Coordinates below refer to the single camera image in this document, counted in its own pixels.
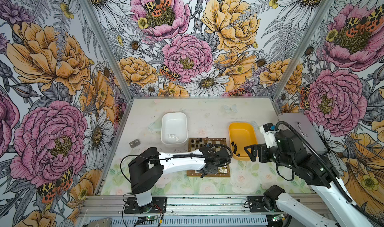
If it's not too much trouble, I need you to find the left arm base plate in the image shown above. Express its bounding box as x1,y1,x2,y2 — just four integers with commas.
123,197,168,214

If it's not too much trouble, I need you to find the white plastic bin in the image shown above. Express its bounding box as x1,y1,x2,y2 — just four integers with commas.
161,112,189,148

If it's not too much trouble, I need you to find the small grey metal bracket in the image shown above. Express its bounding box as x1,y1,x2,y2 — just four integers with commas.
129,139,141,149

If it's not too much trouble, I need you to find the aluminium frame rail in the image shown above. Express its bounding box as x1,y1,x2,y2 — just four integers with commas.
79,194,331,217

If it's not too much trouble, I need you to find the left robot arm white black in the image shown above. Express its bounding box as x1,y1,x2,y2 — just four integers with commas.
128,144,233,208

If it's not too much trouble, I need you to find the silver metal case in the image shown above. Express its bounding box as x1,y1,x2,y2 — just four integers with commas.
278,113,327,155

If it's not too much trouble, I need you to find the yellow plastic bin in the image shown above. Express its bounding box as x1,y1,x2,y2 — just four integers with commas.
229,123,258,161

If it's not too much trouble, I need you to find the wooden chess board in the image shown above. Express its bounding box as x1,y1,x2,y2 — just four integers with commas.
187,138,231,178

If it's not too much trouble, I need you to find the green circuit board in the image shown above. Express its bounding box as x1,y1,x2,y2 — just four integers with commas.
145,215,161,221

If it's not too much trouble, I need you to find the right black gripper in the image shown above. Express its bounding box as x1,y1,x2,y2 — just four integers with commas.
244,143,295,169

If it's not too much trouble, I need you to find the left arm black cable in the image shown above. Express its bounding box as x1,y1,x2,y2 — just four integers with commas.
119,143,234,186

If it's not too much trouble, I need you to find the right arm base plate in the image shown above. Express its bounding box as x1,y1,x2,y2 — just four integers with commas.
243,196,282,213

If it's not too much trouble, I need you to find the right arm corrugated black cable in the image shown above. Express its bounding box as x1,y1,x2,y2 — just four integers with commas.
274,120,384,227

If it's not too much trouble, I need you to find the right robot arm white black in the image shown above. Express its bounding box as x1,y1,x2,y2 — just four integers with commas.
245,121,384,227

